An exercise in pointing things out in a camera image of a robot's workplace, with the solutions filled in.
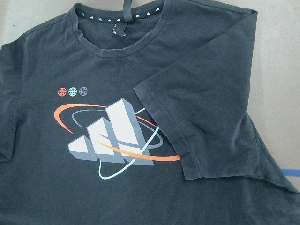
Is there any black graphic t-shirt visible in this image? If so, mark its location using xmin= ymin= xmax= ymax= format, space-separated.
xmin=0 ymin=0 xmax=300 ymax=225

